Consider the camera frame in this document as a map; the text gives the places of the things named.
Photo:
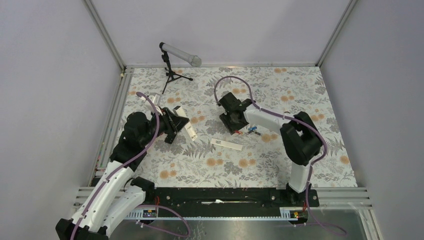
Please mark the grey microphone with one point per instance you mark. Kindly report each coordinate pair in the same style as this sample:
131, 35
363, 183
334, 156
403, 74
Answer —
192, 60

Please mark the floral table mat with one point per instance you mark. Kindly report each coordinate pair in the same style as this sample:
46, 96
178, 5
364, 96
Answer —
262, 162

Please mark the aluminium frame post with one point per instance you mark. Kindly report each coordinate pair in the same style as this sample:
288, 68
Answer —
97, 20

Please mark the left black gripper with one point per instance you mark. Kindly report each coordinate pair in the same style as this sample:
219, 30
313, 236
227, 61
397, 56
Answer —
174, 123

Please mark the grey slotted cable duct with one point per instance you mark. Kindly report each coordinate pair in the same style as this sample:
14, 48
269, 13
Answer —
264, 214

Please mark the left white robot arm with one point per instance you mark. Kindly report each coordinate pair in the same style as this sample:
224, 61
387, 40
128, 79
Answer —
101, 213

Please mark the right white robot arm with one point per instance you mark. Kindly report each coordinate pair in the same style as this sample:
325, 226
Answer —
299, 135

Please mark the black remote control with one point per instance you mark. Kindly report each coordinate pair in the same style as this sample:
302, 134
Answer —
170, 137

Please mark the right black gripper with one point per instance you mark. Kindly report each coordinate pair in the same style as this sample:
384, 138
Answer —
231, 128

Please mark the black tripod microphone stand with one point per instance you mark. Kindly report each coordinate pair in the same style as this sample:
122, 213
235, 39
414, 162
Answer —
171, 75

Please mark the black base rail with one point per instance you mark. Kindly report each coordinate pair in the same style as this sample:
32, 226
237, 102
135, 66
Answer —
267, 196

